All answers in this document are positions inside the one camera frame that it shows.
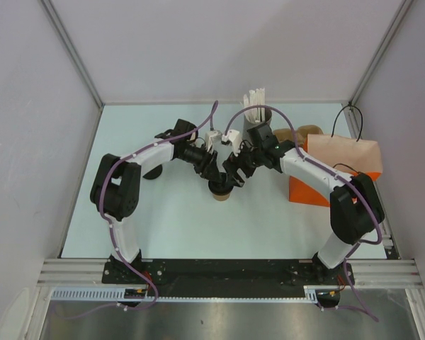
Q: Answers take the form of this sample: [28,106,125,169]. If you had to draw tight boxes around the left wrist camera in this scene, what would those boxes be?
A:
[204,130,222,154]

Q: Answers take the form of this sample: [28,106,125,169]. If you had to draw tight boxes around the stack of black lids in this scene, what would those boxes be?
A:
[143,166,163,180]

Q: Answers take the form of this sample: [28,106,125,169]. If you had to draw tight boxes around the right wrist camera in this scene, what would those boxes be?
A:
[221,129,242,156]

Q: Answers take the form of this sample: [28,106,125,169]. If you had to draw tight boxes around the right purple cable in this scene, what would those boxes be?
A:
[225,105,383,322]

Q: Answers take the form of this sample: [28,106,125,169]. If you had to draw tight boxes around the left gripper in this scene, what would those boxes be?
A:
[178,144,222,184]

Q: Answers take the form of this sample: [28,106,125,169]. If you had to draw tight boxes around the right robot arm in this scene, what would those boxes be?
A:
[221,123,385,284]

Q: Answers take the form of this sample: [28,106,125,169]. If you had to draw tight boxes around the white slotted cable duct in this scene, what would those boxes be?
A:
[51,286,339,303]

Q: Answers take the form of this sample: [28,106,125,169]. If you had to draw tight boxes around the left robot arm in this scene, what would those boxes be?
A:
[90,119,221,283]

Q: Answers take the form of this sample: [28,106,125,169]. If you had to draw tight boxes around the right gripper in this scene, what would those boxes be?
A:
[222,139,264,188]

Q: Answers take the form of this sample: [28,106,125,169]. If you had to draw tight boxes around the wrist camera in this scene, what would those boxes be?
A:
[204,130,222,154]
[221,129,242,156]

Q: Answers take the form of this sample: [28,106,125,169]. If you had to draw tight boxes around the grey cylindrical holder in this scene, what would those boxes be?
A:
[242,106,272,141]

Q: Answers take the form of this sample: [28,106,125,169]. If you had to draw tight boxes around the single brown paper cup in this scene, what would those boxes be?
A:
[212,192,231,202]

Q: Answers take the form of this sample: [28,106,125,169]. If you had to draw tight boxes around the remaining cardboard cup carrier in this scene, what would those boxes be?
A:
[273,125,323,147]

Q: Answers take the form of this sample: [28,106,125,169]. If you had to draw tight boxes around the orange paper bag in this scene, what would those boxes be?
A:
[288,125,383,207]

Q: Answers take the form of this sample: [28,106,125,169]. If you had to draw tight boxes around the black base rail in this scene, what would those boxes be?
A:
[102,257,354,298]

